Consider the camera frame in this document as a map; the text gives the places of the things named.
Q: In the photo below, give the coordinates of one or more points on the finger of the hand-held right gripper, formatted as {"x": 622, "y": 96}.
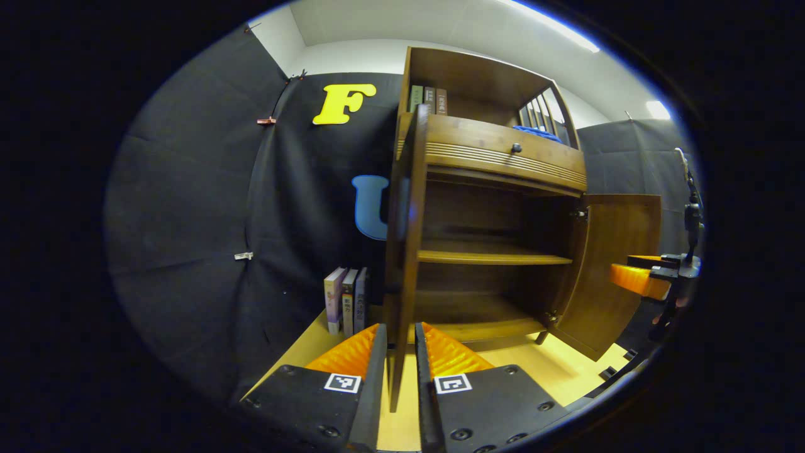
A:
{"x": 632, "y": 279}
{"x": 654, "y": 261}

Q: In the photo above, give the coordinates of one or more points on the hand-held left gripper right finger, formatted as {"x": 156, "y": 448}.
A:
{"x": 427, "y": 415}

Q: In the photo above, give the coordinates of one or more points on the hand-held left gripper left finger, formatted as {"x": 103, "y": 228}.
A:
{"x": 374, "y": 402}

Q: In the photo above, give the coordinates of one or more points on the wooden shoe cabinet door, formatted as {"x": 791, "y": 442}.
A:
{"x": 402, "y": 251}
{"x": 616, "y": 270}

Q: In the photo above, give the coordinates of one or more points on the wooden double-door shoe cabinet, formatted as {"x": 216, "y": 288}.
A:
{"x": 478, "y": 69}

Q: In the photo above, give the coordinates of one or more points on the metal door hinge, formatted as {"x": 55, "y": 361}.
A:
{"x": 579, "y": 214}

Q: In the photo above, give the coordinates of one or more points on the wooden inner cabinet shelf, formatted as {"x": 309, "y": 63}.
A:
{"x": 490, "y": 257}

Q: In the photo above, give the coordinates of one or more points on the wooden cabinet drawer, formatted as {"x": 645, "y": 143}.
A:
{"x": 478, "y": 141}

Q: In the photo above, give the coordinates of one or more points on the black backdrop cloth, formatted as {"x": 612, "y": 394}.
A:
{"x": 629, "y": 157}
{"x": 188, "y": 189}

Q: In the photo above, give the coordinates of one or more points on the dark spine book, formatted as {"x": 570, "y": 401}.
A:
{"x": 349, "y": 305}

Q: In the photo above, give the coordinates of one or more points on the purple spine book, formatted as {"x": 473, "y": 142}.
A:
{"x": 361, "y": 302}

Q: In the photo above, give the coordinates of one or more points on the pale purple book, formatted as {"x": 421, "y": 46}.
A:
{"x": 334, "y": 302}

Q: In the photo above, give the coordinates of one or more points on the small ceiling light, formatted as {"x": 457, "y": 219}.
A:
{"x": 658, "y": 110}

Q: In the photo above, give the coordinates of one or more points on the blue cloth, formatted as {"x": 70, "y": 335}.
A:
{"x": 538, "y": 133}

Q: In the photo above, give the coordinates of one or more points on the brown book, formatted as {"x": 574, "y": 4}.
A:
{"x": 441, "y": 102}

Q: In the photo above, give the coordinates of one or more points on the grey book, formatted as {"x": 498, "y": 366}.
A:
{"x": 429, "y": 100}

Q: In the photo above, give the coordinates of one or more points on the red clip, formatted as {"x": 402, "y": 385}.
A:
{"x": 266, "y": 121}

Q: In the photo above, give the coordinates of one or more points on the black clip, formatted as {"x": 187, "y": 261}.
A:
{"x": 297, "y": 75}
{"x": 252, "y": 27}

